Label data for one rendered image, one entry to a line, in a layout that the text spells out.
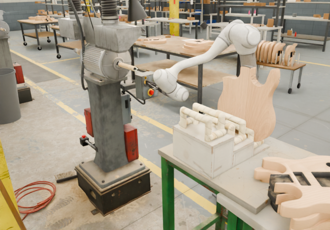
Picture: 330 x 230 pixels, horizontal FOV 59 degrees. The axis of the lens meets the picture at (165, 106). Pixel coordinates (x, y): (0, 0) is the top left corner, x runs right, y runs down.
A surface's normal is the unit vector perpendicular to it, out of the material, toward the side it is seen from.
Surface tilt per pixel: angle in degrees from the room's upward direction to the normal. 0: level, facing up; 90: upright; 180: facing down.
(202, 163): 90
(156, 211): 0
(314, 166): 0
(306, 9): 90
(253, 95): 90
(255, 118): 90
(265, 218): 0
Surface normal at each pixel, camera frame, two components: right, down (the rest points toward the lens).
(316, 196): -0.02, -0.93
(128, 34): 0.64, 0.27
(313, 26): -0.77, 0.25
